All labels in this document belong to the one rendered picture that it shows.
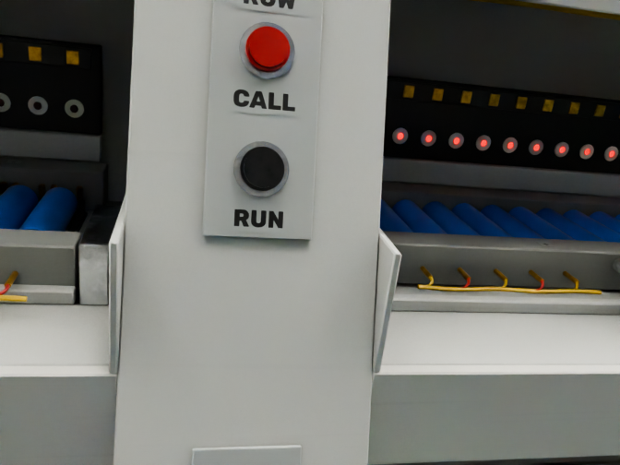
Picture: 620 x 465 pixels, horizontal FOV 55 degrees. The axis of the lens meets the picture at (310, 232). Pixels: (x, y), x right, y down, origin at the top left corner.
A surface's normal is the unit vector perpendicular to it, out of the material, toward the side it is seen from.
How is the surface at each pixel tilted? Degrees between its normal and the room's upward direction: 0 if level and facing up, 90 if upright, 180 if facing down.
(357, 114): 90
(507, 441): 110
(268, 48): 90
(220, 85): 90
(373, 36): 90
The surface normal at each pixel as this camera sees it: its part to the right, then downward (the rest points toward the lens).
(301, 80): 0.21, 0.02
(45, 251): 0.18, 0.36
